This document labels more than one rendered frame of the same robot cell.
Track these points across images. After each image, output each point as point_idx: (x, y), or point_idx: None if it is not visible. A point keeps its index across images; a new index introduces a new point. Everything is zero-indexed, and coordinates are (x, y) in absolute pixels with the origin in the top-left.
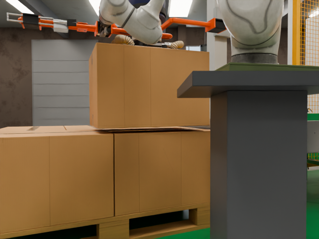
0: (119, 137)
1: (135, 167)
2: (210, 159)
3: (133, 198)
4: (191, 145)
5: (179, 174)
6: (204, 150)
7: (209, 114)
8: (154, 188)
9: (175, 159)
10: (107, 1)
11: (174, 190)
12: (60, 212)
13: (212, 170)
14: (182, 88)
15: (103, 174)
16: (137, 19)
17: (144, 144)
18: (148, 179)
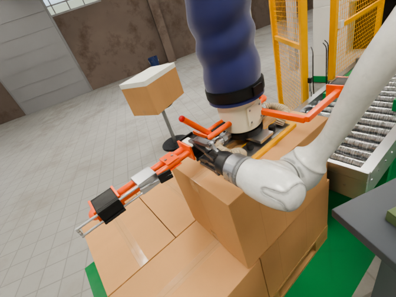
0: (264, 256)
1: (277, 262)
2: (323, 205)
3: (279, 279)
4: (312, 209)
5: (305, 235)
6: (320, 203)
7: (326, 177)
8: (291, 259)
9: (302, 229)
10: (284, 210)
11: (303, 247)
12: None
13: (388, 279)
14: (394, 267)
15: (258, 288)
16: (306, 187)
17: (281, 242)
18: (287, 259)
